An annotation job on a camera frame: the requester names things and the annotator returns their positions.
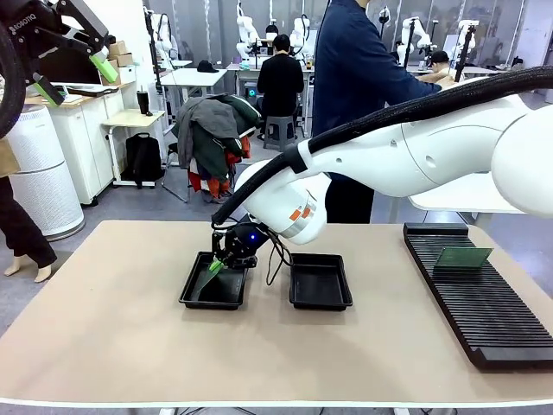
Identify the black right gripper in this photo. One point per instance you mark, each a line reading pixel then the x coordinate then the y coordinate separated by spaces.
pixel 242 244

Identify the white cabinet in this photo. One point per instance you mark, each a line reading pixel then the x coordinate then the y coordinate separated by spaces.
pixel 86 142

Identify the red garment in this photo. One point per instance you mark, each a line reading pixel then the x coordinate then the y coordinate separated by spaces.
pixel 214 187

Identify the grey plastic stool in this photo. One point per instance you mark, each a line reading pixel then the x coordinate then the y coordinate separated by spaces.
pixel 276 129

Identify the black computer monitor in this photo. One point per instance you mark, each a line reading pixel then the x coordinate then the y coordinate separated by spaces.
pixel 73 71

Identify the grey desk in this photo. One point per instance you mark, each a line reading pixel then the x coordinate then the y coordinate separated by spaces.
pixel 248 80

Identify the black ESD tray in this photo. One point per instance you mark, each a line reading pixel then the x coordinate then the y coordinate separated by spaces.
pixel 319 283
pixel 233 285

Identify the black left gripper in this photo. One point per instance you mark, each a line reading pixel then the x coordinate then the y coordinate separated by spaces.
pixel 26 30

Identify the wood-top rolling table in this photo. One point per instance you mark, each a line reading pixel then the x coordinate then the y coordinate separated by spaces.
pixel 134 117

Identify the computer tower with lit fan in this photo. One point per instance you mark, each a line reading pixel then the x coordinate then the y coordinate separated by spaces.
pixel 249 91

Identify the grey jacket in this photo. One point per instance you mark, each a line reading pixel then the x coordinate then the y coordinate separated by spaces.
pixel 207 116

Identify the white rounded table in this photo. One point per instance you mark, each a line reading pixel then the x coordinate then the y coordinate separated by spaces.
pixel 453 201

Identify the black slotted board rack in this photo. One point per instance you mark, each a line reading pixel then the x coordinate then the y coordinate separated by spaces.
pixel 475 302

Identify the black backpack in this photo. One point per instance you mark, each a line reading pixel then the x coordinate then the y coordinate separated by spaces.
pixel 142 157

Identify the white box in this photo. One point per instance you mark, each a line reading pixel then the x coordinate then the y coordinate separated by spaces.
pixel 128 74

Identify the metal frame chair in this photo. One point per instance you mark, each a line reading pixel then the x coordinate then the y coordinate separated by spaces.
pixel 172 150

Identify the black tumbler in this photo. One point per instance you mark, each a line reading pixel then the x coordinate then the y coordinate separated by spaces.
pixel 143 103

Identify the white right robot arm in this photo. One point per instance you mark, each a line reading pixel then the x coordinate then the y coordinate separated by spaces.
pixel 432 147

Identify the person in navy jacket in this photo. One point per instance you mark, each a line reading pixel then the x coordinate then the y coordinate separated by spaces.
pixel 345 65

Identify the person in black trousers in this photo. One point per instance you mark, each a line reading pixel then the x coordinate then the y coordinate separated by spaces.
pixel 21 225

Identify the person's right forearm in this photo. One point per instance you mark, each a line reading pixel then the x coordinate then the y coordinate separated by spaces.
pixel 419 88

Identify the seated person in black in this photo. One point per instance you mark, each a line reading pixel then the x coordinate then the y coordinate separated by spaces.
pixel 281 78

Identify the white desk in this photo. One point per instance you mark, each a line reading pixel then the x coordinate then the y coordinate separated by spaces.
pixel 194 80

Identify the black cap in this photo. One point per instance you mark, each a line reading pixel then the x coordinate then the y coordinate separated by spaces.
pixel 208 67

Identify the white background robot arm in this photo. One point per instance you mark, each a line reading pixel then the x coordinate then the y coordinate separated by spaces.
pixel 163 39
pixel 246 30
pixel 412 39
pixel 466 34
pixel 300 36

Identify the dark green jacket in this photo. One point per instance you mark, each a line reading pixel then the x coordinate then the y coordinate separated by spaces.
pixel 211 155

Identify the black tripod pole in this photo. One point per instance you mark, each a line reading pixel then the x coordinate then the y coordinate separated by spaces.
pixel 153 52
pixel 409 43
pixel 465 52

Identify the black keyboard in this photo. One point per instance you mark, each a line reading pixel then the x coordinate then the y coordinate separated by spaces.
pixel 93 90

